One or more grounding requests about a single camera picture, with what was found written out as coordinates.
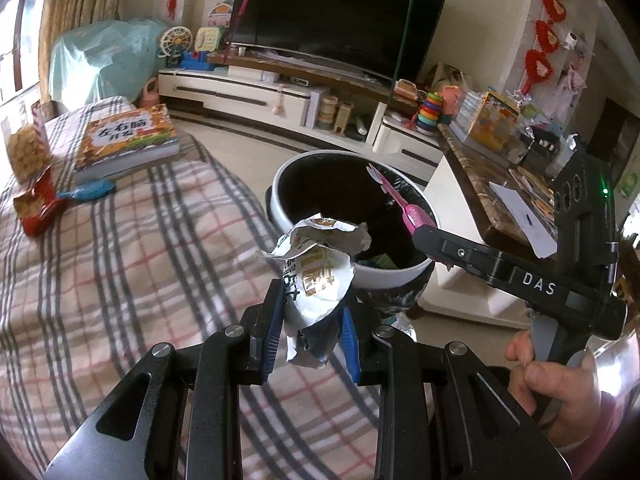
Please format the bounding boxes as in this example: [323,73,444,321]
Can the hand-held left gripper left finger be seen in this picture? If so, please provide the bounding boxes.
[44,279,285,480]

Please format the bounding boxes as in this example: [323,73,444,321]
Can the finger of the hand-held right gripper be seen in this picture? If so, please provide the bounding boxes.
[412,224,629,339]

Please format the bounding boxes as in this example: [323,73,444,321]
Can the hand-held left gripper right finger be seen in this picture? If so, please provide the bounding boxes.
[340,296,573,480]

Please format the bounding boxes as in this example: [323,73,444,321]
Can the white wrapper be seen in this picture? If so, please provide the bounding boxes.
[256,214,373,370]

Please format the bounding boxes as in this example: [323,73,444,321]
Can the white trash bin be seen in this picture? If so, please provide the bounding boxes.
[265,149,438,322]

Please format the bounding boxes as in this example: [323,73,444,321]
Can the person's right forearm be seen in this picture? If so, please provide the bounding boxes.
[570,350,640,480]

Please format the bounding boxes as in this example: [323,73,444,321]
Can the person's right hand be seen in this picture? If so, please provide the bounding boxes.
[505,329,602,450]

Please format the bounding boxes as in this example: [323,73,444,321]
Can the white paper sheet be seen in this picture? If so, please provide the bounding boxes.
[487,180,558,260]

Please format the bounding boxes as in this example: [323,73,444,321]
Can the marble top side table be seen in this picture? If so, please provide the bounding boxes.
[417,130,561,331]

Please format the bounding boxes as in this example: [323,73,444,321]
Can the colourful picture box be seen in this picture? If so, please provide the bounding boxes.
[465,92,521,153]

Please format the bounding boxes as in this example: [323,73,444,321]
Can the plaid blanket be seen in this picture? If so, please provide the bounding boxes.
[0,95,436,480]

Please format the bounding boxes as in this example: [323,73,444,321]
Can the teal wrapper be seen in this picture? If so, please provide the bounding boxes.
[56,178,117,202]

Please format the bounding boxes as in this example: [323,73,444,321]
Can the orange children's book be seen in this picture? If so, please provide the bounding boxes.
[72,104,181,185]

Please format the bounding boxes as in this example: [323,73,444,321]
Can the pink toy watering can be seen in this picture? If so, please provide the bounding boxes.
[139,77,162,107]

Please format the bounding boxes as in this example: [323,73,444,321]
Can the red snack bag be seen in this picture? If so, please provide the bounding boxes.
[7,102,68,238]

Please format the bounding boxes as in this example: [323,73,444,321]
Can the blue toy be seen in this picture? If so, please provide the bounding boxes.
[180,50,211,73]

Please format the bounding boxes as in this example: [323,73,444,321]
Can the green yellow toy phone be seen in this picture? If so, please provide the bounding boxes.
[194,26,224,53]

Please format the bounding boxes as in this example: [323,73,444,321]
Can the small white fan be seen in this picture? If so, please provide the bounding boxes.
[156,27,195,68]

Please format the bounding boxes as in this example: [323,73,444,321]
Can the black television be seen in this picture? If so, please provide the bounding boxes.
[227,0,448,83]

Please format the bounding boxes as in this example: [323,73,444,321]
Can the teal furniture cover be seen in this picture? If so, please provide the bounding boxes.
[48,18,168,106]

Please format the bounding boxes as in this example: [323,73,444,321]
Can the arched colourful toy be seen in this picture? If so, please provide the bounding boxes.
[207,0,236,28]

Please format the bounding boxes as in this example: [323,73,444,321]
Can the pink stick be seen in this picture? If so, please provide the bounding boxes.
[227,0,268,46]

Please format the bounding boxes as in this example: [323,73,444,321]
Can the beige curtain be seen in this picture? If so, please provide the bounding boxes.
[37,0,126,96]

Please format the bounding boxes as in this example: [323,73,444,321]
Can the stacking ring toy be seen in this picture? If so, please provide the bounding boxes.
[417,91,443,133]

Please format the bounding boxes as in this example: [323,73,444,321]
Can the red paper wall decorations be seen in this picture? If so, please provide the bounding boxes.
[522,0,571,91]

